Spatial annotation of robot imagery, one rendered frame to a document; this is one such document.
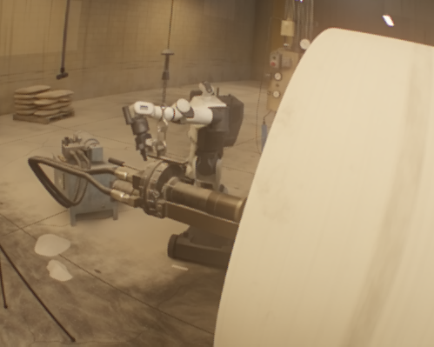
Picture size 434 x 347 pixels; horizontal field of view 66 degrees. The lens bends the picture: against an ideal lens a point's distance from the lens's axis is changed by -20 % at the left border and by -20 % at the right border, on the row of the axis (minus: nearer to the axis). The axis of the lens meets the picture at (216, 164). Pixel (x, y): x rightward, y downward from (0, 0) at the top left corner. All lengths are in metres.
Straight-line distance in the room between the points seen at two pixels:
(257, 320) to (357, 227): 0.32
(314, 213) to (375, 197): 0.14
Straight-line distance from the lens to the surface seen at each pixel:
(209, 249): 3.01
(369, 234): 0.84
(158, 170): 1.91
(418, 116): 0.95
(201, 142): 2.49
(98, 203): 3.68
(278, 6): 10.83
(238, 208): 1.75
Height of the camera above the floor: 1.62
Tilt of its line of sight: 17 degrees down
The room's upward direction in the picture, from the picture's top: 4 degrees clockwise
